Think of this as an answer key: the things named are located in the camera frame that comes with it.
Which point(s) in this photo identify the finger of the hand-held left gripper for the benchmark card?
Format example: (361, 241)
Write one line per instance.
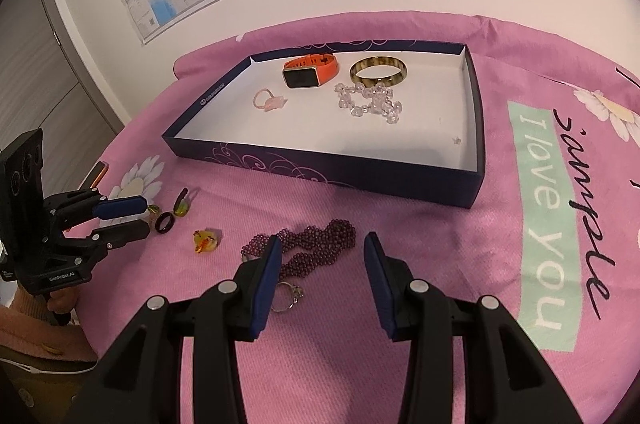
(122, 207)
(122, 231)

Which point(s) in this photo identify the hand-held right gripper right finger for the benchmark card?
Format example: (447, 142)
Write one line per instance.
(377, 284)

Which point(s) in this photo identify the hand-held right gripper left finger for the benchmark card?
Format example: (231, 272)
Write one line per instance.
(265, 289)

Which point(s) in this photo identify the yellow amber pendant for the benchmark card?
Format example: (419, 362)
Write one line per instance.
(206, 243)

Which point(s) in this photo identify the navy box lid tray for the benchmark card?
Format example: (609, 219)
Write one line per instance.
(300, 126)

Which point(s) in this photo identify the person's left forearm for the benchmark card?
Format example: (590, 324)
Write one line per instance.
(30, 326)

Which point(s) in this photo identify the person's left hand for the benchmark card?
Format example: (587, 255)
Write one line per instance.
(60, 302)

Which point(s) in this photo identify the pink printed blanket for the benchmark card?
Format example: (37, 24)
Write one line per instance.
(500, 229)

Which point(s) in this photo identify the grey cabinet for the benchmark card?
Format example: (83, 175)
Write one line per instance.
(30, 69)

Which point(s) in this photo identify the pink hair clip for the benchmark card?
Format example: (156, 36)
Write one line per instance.
(275, 103)

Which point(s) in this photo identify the brown horn bangle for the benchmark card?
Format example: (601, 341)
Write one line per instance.
(380, 83)

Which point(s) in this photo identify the orange smart watch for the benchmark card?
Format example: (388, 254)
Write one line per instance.
(300, 78)

